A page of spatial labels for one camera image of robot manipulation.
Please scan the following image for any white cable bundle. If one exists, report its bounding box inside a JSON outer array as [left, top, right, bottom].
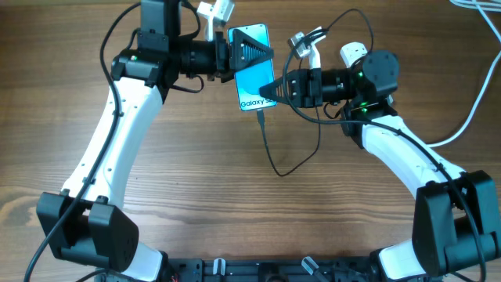
[[449, 0, 501, 42]]

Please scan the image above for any white power strip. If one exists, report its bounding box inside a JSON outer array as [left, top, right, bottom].
[[339, 42, 394, 107]]

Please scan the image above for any black USB charging cable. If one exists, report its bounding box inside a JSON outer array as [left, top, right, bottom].
[[256, 8, 375, 178]]

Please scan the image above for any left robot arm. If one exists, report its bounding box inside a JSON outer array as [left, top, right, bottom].
[[36, 0, 274, 281]]

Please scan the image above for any white power strip cord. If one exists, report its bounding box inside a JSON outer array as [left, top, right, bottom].
[[426, 50, 501, 149]]

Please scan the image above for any turquoise screen Galaxy smartphone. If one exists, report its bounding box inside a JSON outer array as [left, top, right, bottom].
[[228, 23, 277, 111]]

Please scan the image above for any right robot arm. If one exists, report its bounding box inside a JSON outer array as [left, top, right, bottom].
[[259, 51, 500, 281]]

